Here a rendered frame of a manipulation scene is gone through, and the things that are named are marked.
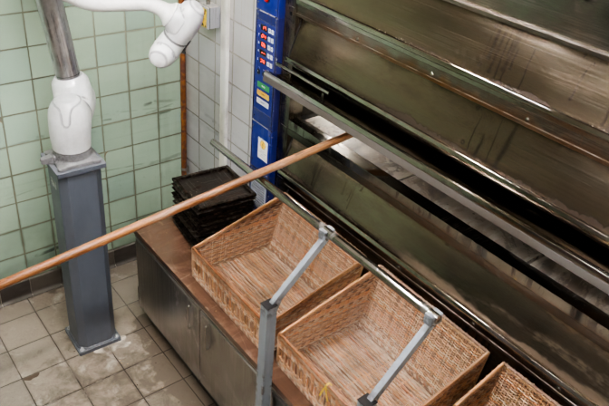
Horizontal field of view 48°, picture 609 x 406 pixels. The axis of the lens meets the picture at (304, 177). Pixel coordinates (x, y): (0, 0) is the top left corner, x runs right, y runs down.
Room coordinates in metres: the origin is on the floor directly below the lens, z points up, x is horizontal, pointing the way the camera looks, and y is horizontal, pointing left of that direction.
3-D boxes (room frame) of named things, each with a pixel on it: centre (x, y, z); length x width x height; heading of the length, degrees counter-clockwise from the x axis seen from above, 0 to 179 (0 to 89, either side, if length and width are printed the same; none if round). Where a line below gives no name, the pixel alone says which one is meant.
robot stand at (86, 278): (2.45, 0.97, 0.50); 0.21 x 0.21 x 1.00; 39
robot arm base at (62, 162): (2.44, 0.98, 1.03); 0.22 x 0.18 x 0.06; 129
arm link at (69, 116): (2.46, 0.97, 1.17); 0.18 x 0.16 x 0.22; 11
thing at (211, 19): (3.05, 0.51, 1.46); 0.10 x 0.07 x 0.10; 40
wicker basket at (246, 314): (2.21, 0.08, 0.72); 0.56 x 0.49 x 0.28; 40
